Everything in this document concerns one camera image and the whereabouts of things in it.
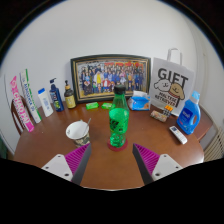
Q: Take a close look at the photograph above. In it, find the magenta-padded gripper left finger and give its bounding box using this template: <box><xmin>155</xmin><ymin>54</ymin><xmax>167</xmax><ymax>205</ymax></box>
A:
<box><xmin>41</xmin><ymin>143</ymin><xmax>93</xmax><ymax>186</ymax></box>

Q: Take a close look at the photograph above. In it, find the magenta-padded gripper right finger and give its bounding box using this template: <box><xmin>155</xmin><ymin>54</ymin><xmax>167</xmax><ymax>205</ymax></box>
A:
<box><xmin>132</xmin><ymin>143</ymin><xmax>184</xmax><ymax>186</ymax></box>

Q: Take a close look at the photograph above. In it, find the green plastic soda bottle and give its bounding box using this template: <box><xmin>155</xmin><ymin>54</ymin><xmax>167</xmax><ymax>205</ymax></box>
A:
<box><xmin>108</xmin><ymin>85</ymin><xmax>130</xmax><ymax>149</ymax></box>

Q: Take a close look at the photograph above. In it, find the white remote control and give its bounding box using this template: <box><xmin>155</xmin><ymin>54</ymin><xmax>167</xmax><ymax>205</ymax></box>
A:
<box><xmin>168</xmin><ymin>125</ymin><xmax>188</xmax><ymax>145</ymax></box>

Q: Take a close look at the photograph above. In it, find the small patterned pouch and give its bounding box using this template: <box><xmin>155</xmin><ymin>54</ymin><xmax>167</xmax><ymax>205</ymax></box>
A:
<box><xmin>149</xmin><ymin>110</ymin><xmax>169</xmax><ymax>123</ymax></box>

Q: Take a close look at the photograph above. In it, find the orange-topped battery pack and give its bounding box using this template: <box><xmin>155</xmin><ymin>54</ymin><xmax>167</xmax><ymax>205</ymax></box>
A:
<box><xmin>162</xmin><ymin>104</ymin><xmax>174</xmax><ymax>118</ymax></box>

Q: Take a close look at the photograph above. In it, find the blue detergent bottle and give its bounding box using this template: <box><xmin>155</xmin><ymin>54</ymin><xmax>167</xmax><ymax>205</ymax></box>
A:
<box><xmin>176</xmin><ymin>90</ymin><xmax>202</xmax><ymax>136</ymax></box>

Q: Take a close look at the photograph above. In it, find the blue white tissue pack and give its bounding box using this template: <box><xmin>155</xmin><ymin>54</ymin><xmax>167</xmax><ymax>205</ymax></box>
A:
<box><xmin>128</xmin><ymin>90</ymin><xmax>152</xmax><ymax>112</ymax></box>

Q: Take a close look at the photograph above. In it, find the yellow-labelled brown pump bottle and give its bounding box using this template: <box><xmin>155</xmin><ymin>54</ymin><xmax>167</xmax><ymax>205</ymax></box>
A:
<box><xmin>63</xmin><ymin>79</ymin><xmax>77</xmax><ymax>110</ymax></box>

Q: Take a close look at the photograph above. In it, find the white blue-capped lotion bottle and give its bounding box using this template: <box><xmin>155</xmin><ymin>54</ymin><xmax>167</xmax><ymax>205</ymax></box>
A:
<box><xmin>37</xmin><ymin>87</ymin><xmax>54</xmax><ymax>118</ymax></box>

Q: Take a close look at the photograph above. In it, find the dark blue pump bottle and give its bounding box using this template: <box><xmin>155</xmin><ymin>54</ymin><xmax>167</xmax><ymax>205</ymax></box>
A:
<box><xmin>48</xmin><ymin>77</ymin><xmax>65</xmax><ymax>113</ymax></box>

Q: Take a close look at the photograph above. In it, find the white radiator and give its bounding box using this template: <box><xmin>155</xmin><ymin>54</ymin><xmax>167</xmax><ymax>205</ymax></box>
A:
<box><xmin>203</xmin><ymin>126</ymin><xmax>224</xmax><ymax>163</ymax></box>

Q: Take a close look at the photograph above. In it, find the long pink box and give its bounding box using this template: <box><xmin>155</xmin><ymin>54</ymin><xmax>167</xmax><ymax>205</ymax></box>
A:
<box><xmin>9</xmin><ymin>75</ymin><xmax>35</xmax><ymax>133</ymax></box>

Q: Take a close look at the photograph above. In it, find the long green white box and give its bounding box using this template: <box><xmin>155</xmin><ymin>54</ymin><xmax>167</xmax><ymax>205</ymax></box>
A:
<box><xmin>19</xmin><ymin>68</ymin><xmax>43</xmax><ymax>124</ymax></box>

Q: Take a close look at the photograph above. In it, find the white paper gift bag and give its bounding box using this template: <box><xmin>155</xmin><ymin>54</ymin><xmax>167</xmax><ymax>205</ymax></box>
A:
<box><xmin>148</xmin><ymin>47</ymin><xmax>196</xmax><ymax>116</ymax></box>

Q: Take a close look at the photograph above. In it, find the framed group photo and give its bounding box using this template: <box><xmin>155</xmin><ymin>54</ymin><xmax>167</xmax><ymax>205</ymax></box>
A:
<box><xmin>70</xmin><ymin>54</ymin><xmax>152</xmax><ymax>105</ymax></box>

